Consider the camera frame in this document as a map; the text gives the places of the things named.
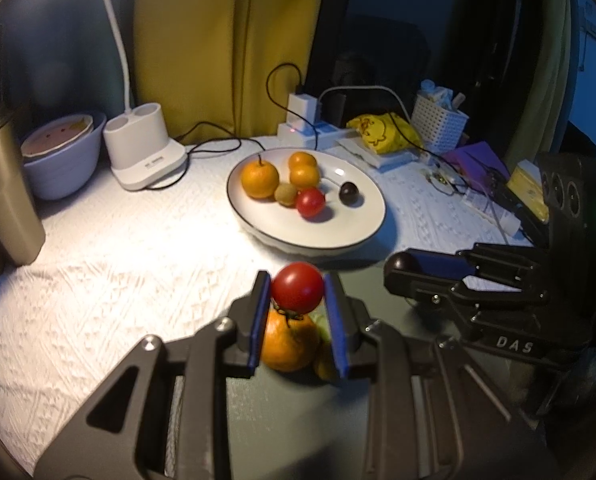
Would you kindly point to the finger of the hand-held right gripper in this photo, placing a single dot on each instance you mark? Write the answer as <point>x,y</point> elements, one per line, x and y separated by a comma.
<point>428,292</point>
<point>440,261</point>

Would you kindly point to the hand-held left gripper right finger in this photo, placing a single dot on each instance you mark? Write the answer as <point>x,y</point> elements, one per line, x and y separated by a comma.
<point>335,330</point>

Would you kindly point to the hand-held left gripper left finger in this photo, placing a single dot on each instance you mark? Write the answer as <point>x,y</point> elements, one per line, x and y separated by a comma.
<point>258,325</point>

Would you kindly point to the dark purple cherry tomato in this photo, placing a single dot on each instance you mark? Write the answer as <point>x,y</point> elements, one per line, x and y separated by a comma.
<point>402,264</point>
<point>348,193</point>

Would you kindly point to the large red cherry tomato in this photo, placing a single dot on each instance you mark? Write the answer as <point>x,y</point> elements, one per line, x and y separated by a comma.
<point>298,287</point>

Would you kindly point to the white plate with dark rim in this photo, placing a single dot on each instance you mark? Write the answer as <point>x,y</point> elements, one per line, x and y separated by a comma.
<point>278,230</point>

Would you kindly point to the small red cherry tomato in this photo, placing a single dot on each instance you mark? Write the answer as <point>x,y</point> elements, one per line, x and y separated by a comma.
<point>311,203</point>

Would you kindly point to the kiwi fruit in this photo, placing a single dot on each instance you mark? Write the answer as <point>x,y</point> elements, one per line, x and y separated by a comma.
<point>286,195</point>

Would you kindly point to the large orange with stem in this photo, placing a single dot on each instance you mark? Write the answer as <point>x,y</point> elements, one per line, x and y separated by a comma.
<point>259,180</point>

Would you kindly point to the yellow tissue box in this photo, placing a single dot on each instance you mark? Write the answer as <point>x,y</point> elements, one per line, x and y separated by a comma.
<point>525,185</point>

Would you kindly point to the round grey mat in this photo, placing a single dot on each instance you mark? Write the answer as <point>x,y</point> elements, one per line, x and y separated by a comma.
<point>298,430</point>

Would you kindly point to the flat white box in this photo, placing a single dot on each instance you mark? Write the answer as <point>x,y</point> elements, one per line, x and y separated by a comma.
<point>388,160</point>

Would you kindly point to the white lattice basket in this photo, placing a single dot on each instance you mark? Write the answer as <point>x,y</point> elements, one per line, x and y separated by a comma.
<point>438,127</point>

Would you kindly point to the yellow duck print packet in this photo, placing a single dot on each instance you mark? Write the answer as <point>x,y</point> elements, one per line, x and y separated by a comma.
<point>378,132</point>

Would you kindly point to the white textured tablecloth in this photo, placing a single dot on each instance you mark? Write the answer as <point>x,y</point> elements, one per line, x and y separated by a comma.
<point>102,285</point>

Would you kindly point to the white power strip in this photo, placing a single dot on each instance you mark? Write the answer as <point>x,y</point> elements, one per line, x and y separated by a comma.
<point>328,136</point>

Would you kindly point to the paper packets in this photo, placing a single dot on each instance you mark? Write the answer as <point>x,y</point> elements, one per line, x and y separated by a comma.
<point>435,92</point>

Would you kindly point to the pale yellow curtain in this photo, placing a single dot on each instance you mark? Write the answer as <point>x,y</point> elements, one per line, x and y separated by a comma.
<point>543,85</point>

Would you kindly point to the black power adapter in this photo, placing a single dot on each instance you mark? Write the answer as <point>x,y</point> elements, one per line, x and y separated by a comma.
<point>336,107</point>

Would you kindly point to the white charger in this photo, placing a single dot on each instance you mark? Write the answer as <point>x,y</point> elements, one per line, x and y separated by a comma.
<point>303,110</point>

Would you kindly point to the white desk lamp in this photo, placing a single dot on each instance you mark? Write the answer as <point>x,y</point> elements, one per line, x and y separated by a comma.
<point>142,155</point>

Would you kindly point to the lilac bowl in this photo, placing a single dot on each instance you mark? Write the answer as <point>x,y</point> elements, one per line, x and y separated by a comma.
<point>67,170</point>

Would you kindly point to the steel tumbler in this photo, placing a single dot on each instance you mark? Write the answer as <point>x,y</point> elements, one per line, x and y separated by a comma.
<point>7,200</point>

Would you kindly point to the cream bowl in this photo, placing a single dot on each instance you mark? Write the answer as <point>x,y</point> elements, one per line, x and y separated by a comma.
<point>52,135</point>

